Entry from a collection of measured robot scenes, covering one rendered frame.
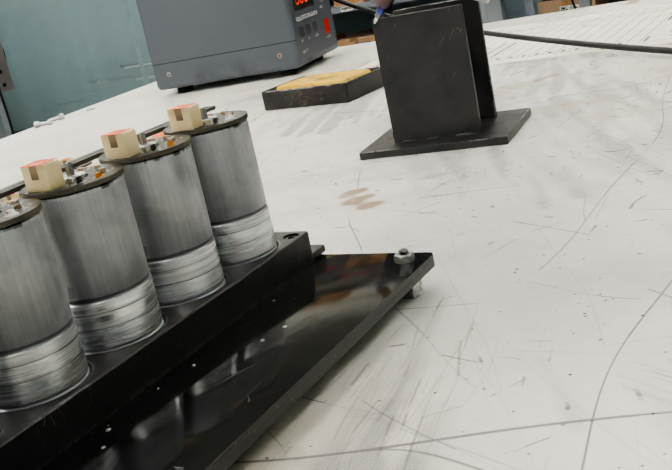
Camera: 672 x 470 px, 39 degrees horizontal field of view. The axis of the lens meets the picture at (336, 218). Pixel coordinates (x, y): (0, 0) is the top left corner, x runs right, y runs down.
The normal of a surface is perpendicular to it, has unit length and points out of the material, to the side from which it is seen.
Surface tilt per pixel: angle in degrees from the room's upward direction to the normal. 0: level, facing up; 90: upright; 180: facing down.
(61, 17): 90
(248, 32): 90
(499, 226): 0
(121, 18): 90
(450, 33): 90
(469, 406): 0
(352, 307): 0
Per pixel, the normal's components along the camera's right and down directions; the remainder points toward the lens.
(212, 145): 0.15, 0.24
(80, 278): -0.11, 0.29
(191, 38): -0.32, 0.32
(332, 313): -0.20, -0.94
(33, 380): 0.40, 0.18
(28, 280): 0.74, 0.04
